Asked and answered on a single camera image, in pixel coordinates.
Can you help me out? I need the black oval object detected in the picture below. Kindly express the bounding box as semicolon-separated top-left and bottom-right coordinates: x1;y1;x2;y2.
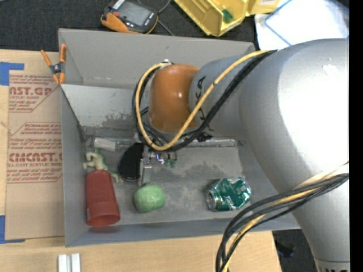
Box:
117;142;146;182

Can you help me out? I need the green ball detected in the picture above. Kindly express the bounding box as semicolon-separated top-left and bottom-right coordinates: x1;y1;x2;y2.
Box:
133;182;167;214

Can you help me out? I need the grey metal bin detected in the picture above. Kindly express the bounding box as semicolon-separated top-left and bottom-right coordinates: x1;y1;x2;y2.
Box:
58;28;302;248

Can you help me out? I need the clear plastic bottle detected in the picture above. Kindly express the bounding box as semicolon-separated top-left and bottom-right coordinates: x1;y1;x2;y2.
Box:
92;137;136;152

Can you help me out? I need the red plastic cup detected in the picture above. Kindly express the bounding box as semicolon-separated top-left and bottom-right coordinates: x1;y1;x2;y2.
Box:
85;169;121;228

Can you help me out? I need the pale green toy animal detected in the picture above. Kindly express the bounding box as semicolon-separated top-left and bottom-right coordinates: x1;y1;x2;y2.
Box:
82;148;124;184

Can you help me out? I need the crushed green drink can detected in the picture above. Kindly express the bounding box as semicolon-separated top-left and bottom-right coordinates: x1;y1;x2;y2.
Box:
205;177;252;213

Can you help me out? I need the brown cardboard board red print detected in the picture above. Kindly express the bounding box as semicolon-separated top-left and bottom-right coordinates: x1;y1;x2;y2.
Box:
0;49;66;242

